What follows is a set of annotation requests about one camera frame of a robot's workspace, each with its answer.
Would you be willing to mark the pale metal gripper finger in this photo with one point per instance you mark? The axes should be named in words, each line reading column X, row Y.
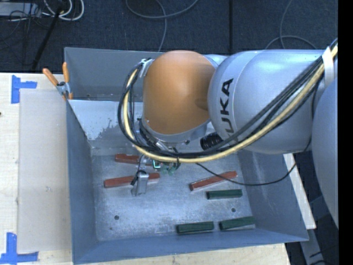
column 143, row 183
column 134, row 190

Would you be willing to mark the red-brown flat block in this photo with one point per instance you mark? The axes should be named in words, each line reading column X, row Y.
column 125, row 158
column 212, row 181
column 118, row 181

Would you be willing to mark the grey metal bin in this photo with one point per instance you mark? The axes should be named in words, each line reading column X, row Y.
column 154, row 211

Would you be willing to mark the dark green flat block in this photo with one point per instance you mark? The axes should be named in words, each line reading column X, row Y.
column 236, row 223
column 195, row 227
column 224, row 194

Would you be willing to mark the black cylinder on white bracket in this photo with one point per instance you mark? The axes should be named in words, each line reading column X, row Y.
column 211, row 142

